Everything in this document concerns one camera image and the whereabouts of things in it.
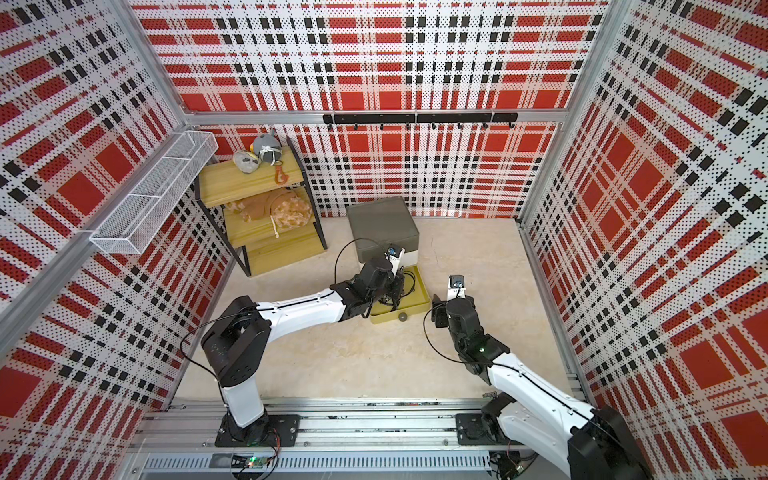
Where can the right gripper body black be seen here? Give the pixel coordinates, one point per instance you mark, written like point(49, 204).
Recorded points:
point(439, 303)

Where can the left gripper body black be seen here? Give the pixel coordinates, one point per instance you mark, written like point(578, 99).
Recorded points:
point(392, 288)

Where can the white drawer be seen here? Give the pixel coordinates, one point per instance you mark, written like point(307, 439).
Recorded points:
point(409, 258)

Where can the black earphones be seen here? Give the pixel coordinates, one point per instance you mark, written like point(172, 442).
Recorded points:
point(409, 283)

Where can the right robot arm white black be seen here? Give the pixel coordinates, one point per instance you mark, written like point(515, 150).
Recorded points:
point(583, 441)

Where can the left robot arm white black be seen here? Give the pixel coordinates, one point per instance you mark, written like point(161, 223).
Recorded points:
point(235, 343)

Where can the three-drawer storage cabinet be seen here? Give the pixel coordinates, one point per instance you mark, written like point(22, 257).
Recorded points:
point(377, 224)

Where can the tan plush toy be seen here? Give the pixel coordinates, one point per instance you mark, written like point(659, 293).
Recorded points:
point(284, 208)

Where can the wooden three-tier shelf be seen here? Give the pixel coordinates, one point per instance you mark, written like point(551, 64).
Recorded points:
point(256, 247)

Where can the orange small toy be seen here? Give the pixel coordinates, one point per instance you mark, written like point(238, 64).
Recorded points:
point(281, 177)

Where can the grey plush toy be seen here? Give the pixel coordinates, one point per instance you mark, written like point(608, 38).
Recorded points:
point(268, 149)

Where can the white grey cap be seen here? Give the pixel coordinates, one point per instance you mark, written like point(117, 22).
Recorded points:
point(246, 161)

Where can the green circuit board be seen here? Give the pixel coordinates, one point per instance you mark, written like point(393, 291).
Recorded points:
point(239, 462)

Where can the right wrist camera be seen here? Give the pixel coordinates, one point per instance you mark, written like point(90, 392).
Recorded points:
point(456, 287)

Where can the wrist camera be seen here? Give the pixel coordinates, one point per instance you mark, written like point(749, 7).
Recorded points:
point(394, 255)
point(456, 287)

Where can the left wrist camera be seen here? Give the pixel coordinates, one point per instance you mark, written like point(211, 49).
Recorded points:
point(394, 255)

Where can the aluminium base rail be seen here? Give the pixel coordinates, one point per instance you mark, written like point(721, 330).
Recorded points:
point(329, 436)

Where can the black wall hook rail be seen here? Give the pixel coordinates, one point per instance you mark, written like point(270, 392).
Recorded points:
point(356, 120)

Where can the white wire mesh basket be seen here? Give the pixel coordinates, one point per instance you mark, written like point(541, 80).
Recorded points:
point(133, 223)

